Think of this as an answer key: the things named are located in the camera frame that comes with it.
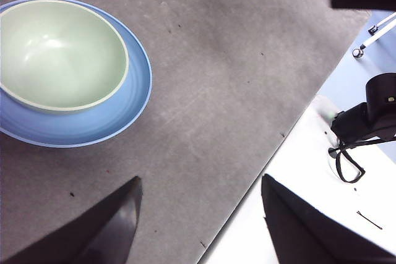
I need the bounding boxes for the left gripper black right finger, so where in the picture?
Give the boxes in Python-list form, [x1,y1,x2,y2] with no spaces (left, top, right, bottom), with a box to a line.
[261,174,396,264]

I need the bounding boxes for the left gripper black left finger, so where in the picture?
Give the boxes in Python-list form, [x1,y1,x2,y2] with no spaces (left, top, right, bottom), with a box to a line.
[0,176,144,264]

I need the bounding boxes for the blue plate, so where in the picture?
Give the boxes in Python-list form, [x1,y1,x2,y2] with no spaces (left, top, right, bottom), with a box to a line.
[0,0,153,149]

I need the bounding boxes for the green bowl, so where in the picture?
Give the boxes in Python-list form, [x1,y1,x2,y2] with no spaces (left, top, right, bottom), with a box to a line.
[0,0,130,115]

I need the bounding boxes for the white wheeled stand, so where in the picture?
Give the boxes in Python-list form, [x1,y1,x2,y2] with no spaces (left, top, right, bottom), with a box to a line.
[352,12,396,58]

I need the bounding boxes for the thin black pin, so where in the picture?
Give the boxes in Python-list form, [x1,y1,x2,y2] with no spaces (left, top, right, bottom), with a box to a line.
[355,210,384,230]

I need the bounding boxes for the black looped cable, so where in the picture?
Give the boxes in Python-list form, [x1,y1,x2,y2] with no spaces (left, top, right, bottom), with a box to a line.
[327,137,396,184]

